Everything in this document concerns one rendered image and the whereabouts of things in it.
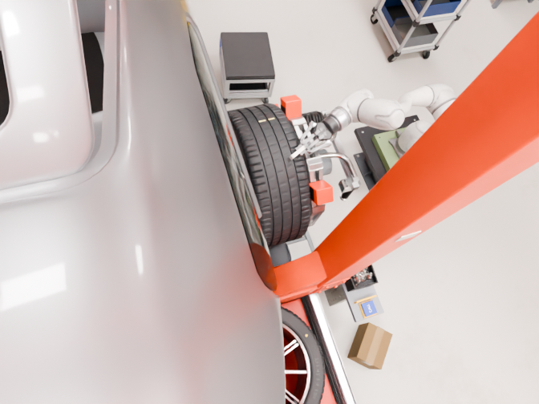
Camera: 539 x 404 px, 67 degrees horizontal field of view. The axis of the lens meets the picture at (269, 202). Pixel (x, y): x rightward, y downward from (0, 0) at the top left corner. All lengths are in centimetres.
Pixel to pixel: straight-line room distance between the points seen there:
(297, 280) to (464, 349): 151
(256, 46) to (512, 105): 243
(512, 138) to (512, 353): 254
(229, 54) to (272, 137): 143
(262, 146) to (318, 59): 203
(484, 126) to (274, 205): 97
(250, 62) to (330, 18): 118
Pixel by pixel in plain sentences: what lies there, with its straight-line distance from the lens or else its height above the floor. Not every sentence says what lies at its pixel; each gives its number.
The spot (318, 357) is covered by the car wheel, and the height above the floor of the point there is 50.
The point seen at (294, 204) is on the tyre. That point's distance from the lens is 167.
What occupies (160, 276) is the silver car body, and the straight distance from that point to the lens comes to 65.
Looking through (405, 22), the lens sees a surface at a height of 21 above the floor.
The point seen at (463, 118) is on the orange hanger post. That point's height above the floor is 197.
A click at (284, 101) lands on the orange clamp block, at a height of 115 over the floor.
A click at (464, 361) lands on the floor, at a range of 307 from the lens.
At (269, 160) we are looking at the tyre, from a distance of 162.
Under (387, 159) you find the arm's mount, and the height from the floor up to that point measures 35.
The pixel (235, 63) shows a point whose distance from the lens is 297.
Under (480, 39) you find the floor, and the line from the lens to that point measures 446.
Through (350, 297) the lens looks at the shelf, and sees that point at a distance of 229.
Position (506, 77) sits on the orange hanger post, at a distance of 83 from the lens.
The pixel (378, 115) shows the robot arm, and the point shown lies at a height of 136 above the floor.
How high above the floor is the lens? 259
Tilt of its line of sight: 67 degrees down
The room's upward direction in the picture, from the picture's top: 21 degrees clockwise
